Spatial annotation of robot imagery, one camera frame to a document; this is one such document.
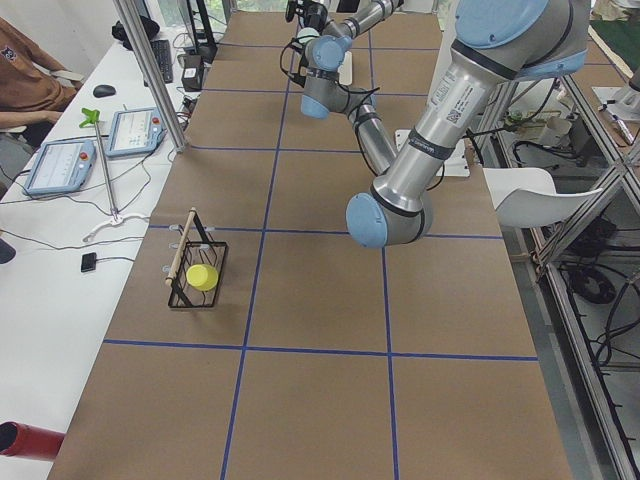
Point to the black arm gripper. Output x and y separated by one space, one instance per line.
313 8

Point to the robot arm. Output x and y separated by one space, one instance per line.
323 46
496 42

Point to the white rabbit print tray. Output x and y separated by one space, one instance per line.
345 70

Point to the yellow plastic cup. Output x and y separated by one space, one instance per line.
202 277

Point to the black power adapter box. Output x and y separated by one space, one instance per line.
192 73

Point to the black keyboard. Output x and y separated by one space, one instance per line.
161 50

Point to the right teach pendant tablet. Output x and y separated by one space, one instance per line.
133 132

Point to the teach pendant tablet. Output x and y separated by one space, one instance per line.
133 132
60 167

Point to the black computer mouse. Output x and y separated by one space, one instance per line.
104 90

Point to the white plastic chair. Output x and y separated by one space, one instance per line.
527 197

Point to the left teach pendant tablet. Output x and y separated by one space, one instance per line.
60 167

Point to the seated person brown shirt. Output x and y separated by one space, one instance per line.
30 96

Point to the small black puck device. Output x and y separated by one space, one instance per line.
88 262

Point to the red cylinder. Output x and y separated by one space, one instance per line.
30 442

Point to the aluminium frame post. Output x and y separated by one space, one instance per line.
145 58

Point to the black wire cup rack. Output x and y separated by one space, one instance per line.
196 245

